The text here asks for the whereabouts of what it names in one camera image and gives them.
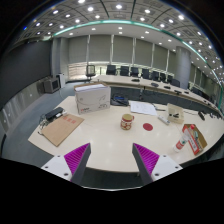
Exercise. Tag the black desktop microphone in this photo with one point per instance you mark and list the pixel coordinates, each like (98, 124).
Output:
(201, 115)

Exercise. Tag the red patterned ceramic mug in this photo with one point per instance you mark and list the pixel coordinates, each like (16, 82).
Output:
(126, 122)

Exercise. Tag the white cardboard paper box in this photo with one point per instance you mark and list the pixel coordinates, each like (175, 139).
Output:
(91, 100)

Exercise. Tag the red-sided open cardboard box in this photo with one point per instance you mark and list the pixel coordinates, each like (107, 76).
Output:
(196, 140)

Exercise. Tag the black conference desk phone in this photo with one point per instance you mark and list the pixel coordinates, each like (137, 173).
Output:
(119, 100)

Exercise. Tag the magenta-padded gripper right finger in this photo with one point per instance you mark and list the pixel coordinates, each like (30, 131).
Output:
(146, 159)

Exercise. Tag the white remote control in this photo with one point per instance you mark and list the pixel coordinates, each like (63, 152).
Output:
(163, 119)

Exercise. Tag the small beige open box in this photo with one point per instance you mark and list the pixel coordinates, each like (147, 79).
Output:
(175, 111)

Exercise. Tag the black power adapter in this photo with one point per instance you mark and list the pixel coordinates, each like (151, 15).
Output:
(54, 113)

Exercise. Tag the brown paper envelope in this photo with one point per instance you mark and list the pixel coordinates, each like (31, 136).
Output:
(61, 128)

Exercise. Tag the long curved conference desk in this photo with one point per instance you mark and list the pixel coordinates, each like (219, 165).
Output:
(146, 83)

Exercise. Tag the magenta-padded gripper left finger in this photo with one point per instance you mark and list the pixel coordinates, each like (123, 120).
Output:
(77, 159)

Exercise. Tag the recessed ceiling lights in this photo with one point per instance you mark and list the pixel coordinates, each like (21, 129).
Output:
(118, 6)

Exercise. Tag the row of black office chairs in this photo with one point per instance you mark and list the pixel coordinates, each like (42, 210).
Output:
(124, 70)

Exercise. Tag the white printed paper sheets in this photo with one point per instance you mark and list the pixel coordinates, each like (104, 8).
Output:
(143, 108)

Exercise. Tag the clear red-capped water bottle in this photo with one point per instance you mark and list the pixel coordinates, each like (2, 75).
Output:
(180, 144)

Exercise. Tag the flat round red coaster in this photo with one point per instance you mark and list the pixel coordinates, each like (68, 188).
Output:
(147, 126)

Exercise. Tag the grey boxy monitor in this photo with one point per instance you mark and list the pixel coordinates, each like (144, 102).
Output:
(51, 85)

